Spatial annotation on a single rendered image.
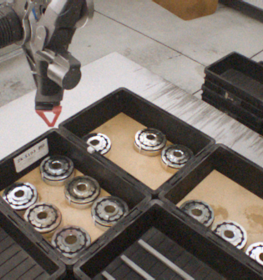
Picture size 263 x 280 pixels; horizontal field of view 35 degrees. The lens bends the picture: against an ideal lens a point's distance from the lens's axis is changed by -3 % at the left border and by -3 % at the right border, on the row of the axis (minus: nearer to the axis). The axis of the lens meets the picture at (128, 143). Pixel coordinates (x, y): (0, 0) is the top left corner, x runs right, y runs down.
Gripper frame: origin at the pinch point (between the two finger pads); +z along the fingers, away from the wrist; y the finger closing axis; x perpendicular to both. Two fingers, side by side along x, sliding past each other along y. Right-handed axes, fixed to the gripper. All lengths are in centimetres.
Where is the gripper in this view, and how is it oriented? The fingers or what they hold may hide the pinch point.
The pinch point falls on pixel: (52, 116)
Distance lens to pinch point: 113.8
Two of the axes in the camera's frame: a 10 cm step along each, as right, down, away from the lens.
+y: -0.3, -6.9, 7.2
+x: -10.0, -0.1, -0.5
